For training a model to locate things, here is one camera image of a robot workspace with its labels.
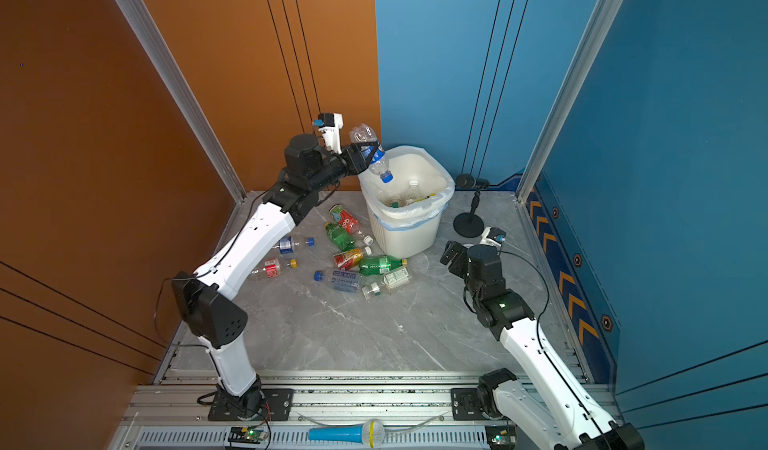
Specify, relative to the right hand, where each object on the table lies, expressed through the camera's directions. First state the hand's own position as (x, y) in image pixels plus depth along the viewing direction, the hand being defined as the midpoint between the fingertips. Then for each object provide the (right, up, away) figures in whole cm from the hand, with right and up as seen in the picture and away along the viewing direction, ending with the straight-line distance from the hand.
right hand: (456, 249), depth 78 cm
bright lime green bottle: (-13, +14, +22) cm, 29 cm away
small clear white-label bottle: (-17, -10, +11) cm, 23 cm away
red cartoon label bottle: (-32, +6, +27) cm, 42 cm away
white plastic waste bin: (-13, +9, -1) cm, 16 cm away
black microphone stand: (+11, +6, +30) cm, 33 cm away
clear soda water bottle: (-32, -11, +11) cm, 36 cm away
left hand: (-22, +27, -7) cm, 35 cm away
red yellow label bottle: (-30, -4, +16) cm, 35 cm away
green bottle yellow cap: (-23, -7, +16) cm, 29 cm away
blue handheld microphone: (-22, -40, -12) cm, 47 cm away
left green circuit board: (-50, -43, -8) cm, 67 cm away
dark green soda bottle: (-35, +1, +26) cm, 44 cm away
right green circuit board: (+9, -44, -7) cm, 46 cm away
